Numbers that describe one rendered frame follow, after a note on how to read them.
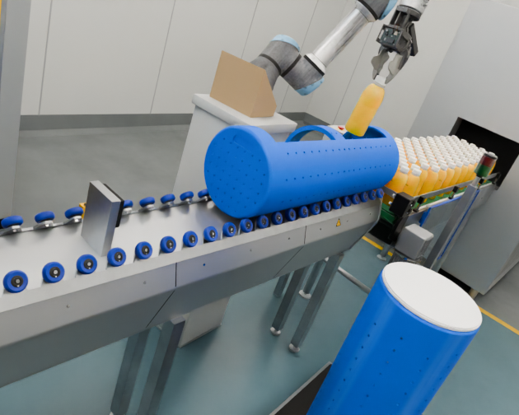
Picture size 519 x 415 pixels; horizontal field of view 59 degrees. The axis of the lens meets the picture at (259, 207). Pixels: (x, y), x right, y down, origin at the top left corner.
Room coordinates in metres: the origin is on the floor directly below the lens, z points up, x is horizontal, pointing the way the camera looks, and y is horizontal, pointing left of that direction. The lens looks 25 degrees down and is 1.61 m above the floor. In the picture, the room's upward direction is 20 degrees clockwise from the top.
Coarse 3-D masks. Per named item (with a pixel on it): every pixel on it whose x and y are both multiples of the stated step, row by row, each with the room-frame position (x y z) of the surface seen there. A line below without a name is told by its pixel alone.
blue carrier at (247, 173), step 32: (224, 128) 1.36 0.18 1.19; (256, 128) 1.34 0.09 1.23; (320, 128) 1.64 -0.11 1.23; (224, 160) 1.33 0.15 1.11; (256, 160) 1.27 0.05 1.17; (288, 160) 1.32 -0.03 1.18; (320, 160) 1.46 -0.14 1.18; (352, 160) 1.62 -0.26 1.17; (384, 160) 1.83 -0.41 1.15; (224, 192) 1.32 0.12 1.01; (256, 192) 1.25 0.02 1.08; (288, 192) 1.31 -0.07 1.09; (320, 192) 1.47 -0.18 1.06; (352, 192) 1.71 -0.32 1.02
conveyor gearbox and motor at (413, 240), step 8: (400, 232) 1.99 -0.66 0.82; (408, 232) 1.96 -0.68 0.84; (416, 232) 1.95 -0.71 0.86; (424, 232) 1.98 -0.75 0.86; (400, 240) 1.96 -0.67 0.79; (408, 240) 1.95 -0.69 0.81; (416, 240) 1.93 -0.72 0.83; (424, 240) 1.91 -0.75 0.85; (400, 248) 1.95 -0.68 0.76; (408, 248) 1.94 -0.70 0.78; (416, 248) 1.92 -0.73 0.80; (424, 248) 1.95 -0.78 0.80; (392, 256) 2.00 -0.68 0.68; (400, 256) 1.93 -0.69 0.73; (408, 256) 1.93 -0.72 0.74; (416, 256) 1.92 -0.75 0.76; (416, 264) 1.95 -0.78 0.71
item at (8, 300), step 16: (320, 208) 1.61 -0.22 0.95; (352, 208) 1.79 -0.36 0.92; (256, 224) 1.31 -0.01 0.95; (272, 224) 1.36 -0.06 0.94; (288, 224) 1.43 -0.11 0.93; (304, 224) 1.50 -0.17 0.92; (224, 240) 1.17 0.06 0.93; (240, 240) 1.22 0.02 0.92; (160, 256) 0.98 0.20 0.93; (176, 256) 1.02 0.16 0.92; (192, 256) 1.06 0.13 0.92; (96, 272) 0.84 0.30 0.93; (112, 272) 0.87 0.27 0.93; (128, 272) 0.90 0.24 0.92; (48, 288) 0.74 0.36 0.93; (64, 288) 0.77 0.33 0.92; (80, 288) 0.79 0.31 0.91; (0, 304) 0.66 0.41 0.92; (16, 304) 0.69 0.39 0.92
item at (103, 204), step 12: (96, 192) 0.94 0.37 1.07; (108, 192) 0.94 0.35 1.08; (96, 204) 0.94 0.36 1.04; (108, 204) 0.91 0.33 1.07; (120, 204) 0.93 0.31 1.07; (84, 216) 0.96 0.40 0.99; (96, 216) 0.93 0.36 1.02; (108, 216) 0.91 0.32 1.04; (120, 216) 0.94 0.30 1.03; (84, 228) 0.96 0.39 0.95; (96, 228) 0.93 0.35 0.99; (108, 228) 0.91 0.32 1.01; (96, 240) 0.92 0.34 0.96; (108, 240) 0.92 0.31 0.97; (96, 252) 0.92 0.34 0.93
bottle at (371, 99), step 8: (368, 88) 1.50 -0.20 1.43; (376, 88) 1.49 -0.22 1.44; (360, 96) 1.52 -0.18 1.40; (368, 96) 1.49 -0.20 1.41; (376, 96) 1.48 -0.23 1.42; (360, 104) 1.50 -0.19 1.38; (368, 104) 1.48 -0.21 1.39; (376, 104) 1.49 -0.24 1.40; (352, 112) 1.52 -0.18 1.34; (360, 112) 1.49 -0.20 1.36; (368, 112) 1.49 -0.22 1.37; (352, 120) 1.50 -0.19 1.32; (360, 120) 1.49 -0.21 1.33; (368, 120) 1.49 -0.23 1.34; (352, 128) 1.49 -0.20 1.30; (360, 128) 1.49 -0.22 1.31; (360, 136) 1.50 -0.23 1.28
